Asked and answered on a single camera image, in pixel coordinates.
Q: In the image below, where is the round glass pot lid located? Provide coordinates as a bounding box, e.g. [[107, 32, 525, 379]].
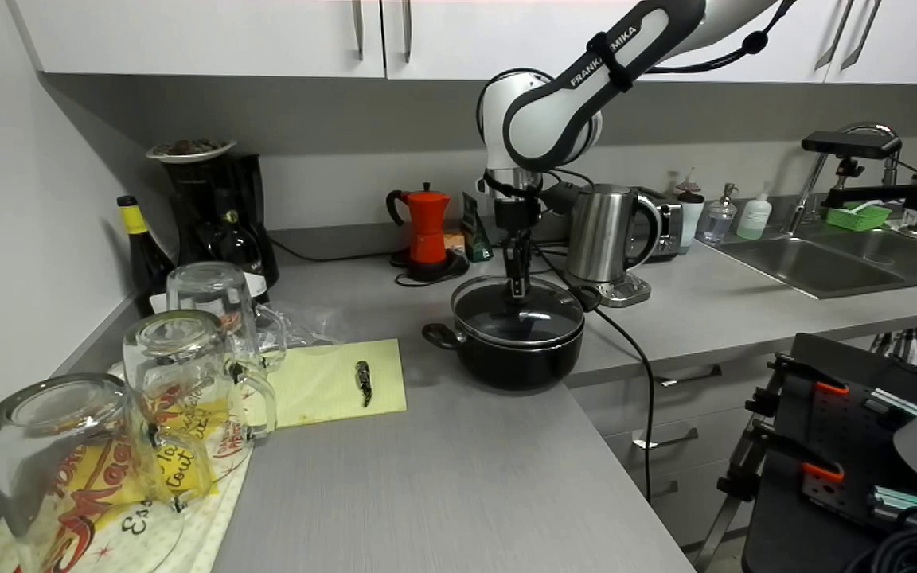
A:
[[451, 277, 587, 351]]

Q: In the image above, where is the white soap bottle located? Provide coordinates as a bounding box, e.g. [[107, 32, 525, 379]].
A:
[[737, 181, 776, 245]]

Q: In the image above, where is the red moka pot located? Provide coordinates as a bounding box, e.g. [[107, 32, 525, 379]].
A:
[[381, 178, 456, 270]]

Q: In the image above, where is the green sponge holder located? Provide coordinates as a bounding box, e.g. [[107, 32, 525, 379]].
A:
[[820, 197, 898, 240]]

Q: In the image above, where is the black camera stand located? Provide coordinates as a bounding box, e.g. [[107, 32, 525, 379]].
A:
[[819, 153, 917, 217]]

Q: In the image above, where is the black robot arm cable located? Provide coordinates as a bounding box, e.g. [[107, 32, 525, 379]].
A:
[[643, 0, 803, 79]]

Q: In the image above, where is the clear drinking glass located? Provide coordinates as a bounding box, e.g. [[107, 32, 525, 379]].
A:
[[163, 258, 290, 377], [0, 371, 167, 573], [119, 306, 282, 505]]

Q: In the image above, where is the grey lower cabinet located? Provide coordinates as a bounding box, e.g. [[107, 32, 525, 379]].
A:
[[566, 317, 917, 557]]

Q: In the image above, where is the small black object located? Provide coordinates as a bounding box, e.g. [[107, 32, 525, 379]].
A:
[[350, 358, 381, 415]]

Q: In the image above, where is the black cooking pot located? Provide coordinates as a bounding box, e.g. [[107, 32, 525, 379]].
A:
[[419, 275, 588, 396]]

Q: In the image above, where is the black drip coffee maker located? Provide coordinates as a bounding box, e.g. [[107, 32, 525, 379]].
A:
[[143, 133, 282, 289]]

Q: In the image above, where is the stainless steel electric kettle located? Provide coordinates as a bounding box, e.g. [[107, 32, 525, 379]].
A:
[[566, 184, 663, 286]]

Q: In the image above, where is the black clamp orange handle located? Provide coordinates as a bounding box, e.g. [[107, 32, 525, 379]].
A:
[[742, 353, 876, 431], [717, 424, 858, 510]]

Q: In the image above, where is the clear soap bottle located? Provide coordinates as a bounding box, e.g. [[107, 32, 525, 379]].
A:
[[701, 181, 742, 248]]

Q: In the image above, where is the steel kitchen sink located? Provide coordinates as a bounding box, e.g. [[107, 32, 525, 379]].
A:
[[719, 225, 917, 302]]

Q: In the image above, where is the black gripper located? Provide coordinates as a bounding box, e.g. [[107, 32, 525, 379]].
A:
[[497, 200, 542, 311]]

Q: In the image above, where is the dark wine bottle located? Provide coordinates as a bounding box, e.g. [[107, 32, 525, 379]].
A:
[[114, 193, 176, 319]]

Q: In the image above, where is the coiled black cable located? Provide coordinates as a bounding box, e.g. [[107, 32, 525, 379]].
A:
[[848, 508, 917, 573]]

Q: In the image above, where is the silver cabinet handle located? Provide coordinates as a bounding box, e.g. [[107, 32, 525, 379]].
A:
[[398, 0, 416, 64], [850, 0, 889, 73], [347, 0, 369, 64], [811, 0, 858, 78]]

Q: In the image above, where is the silver sink faucet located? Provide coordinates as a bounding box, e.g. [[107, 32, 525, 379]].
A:
[[791, 144, 838, 243]]

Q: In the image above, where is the black stand-mounted camera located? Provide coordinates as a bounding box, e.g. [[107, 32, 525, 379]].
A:
[[798, 123, 909, 162]]

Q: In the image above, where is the silver drawer handle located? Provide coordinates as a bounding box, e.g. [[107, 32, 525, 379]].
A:
[[626, 424, 703, 459], [655, 360, 729, 391]]

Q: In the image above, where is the stainless steel toaster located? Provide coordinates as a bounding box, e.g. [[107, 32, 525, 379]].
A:
[[626, 184, 711, 266]]

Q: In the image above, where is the yellow cutting board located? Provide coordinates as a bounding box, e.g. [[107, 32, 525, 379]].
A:
[[248, 334, 410, 434]]

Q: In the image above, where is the white upper cabinet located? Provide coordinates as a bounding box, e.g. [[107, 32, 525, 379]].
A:
[[6, 0, 917, 89]]

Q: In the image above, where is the black kettle power cable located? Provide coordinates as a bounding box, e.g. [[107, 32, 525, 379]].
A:
[[525, 240, 663, 510]]

